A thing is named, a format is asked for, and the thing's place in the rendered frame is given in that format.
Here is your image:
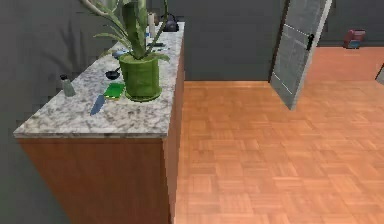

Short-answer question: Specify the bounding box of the green potted house plant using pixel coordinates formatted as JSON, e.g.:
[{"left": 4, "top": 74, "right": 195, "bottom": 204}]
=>
[{"left": 79, "top": 0, "right": 172, "bottom": 103}]

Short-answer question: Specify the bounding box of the wooden counter with marble top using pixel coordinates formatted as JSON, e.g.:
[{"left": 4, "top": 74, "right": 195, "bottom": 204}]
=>
[{"left": 13, "top": 20, "right": 186, "bottom": 224}]

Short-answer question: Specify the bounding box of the green sponge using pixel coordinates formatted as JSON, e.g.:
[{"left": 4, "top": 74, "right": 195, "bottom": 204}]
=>
[{"left": 103, "top": 82, "right": 126, "bottom": 101}]

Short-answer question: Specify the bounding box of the black kettle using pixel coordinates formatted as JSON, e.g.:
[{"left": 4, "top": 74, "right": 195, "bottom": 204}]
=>
[{"left": 161, "top": 13, "right": 180, "bottom": 33}]

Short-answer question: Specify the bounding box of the blue plate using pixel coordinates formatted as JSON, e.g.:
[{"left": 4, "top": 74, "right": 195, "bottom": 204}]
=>
[{"left": 111, "top": 49, "right": 130, "bottom": 60}]

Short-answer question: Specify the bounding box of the blue knife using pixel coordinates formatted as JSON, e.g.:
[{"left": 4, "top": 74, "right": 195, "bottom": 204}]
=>
[{"left": 89, "top": 94, "right": 106, "bottom": 117}]

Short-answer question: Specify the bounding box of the white paper towel roll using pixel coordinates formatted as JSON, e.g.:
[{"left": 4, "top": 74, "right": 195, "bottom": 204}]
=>
[{"left": 147, "top": 12, "right": 157, "bottom": 38}]

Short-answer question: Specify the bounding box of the grey room door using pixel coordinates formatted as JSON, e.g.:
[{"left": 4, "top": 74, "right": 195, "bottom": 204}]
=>
[{"left": 269, "top": 0, "right": 333, "bottom": 111}]

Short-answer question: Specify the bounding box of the grey shaker with black cap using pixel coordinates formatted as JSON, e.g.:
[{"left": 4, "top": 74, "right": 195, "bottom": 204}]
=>
[{"left": 59, "top": 74, "right": 77, "bottom": 98}]

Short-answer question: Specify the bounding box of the red and blue box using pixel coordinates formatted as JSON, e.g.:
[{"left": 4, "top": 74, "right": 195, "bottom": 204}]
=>
[{"left": 343, "top": 29, "right": 367, "bottom": 50}]

